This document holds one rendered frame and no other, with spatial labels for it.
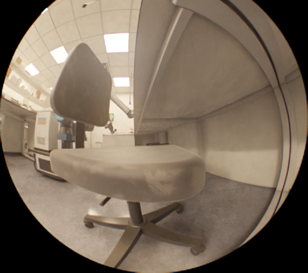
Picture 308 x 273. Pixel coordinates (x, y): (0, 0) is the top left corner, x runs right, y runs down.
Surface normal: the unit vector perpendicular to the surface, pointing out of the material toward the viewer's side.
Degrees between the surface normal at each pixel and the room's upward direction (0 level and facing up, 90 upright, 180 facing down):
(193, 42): 180
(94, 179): 90
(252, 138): 90
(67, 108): 90
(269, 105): 90
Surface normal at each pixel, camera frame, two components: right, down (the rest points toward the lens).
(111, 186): -0.08, -0.21
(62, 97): 0.99, -0.07
